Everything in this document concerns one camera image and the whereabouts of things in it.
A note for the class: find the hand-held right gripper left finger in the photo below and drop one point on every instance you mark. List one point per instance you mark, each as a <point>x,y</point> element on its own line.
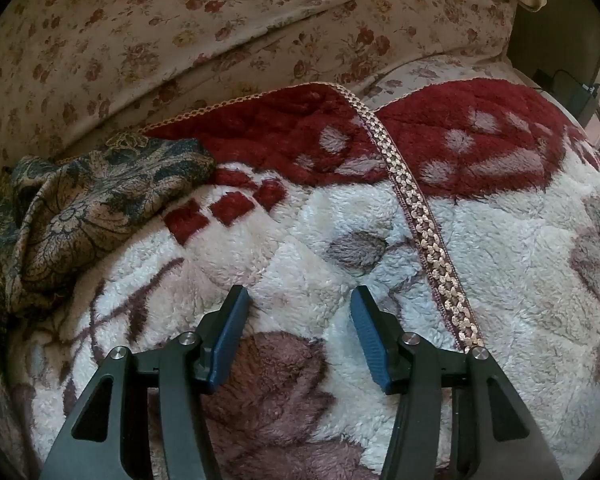
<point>226,340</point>

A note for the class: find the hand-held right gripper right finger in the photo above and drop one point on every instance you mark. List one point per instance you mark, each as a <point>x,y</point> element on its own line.
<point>372,340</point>

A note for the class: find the brown dark floral patterned cloth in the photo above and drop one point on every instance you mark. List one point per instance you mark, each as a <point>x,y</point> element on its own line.
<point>80,210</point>

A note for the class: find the red white fleece blanket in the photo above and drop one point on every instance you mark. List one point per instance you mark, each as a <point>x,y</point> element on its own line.
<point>505,270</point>

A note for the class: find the beige floral pillow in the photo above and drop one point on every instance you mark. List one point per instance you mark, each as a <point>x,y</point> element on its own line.
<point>180,35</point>

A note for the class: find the black box device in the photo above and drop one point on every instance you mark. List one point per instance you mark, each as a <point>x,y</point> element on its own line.
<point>582,102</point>

